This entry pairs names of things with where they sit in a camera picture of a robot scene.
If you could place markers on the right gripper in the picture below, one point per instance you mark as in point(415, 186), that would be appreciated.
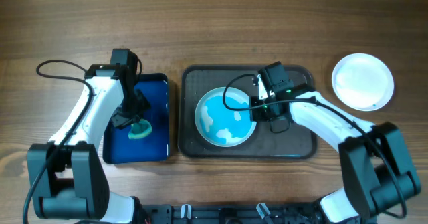
point(255, 114)

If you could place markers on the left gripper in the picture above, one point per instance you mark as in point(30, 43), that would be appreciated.
point(142, 106)

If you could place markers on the green yellow sponge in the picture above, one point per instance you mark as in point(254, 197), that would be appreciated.
point(140, 130)

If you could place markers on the white plate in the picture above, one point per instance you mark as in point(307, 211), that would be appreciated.
point(363, 82)
point(220, 117)

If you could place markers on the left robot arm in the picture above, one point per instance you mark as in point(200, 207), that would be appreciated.
point(67, 180)

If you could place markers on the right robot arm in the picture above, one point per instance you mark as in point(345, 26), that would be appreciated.
point(378, 173)

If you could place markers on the blue water basin tray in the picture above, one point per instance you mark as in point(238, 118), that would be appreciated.
point(118, 148)

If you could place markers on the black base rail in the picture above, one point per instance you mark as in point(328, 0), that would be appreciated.
point(290, 213)

